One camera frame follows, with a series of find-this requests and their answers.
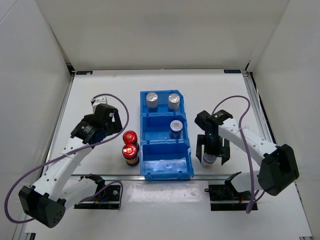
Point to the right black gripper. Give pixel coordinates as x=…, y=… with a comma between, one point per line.
x=223, y=151

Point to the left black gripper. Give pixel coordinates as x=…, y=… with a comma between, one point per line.
x=115, y=126

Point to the white-lid spice jar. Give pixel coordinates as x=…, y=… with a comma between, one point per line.
x=208, y=160
x=176, y=128

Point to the red-lid sauce jar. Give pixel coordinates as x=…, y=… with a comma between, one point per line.
x=130, y=153
x=130, y=137

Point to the silver-lid salt shaker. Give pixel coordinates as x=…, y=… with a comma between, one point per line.
x=173, y=102
x=152, y=101

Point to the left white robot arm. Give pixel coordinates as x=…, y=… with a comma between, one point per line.
x=48, y=198

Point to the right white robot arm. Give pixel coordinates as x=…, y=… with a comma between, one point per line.
x=277, y=164

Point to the middle blue storage bin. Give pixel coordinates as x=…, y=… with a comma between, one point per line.
x=158, y=128

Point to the blue storage bin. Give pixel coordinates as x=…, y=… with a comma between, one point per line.
x=158, y=128
x=162, y=108
x=166, y=161

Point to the far blue storage bin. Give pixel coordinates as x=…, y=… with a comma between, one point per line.
x=162, y=108

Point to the near blue storage bin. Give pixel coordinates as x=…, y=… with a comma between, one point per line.
x=166, y=161

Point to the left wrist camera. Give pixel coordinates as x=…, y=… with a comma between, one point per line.
x=97, y=101

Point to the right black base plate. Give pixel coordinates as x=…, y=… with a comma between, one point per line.
x=223, y=199

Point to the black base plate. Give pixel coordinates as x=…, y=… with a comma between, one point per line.
x=223, y=199
x=109, y=199

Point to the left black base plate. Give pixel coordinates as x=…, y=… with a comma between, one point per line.
x=109, y=199

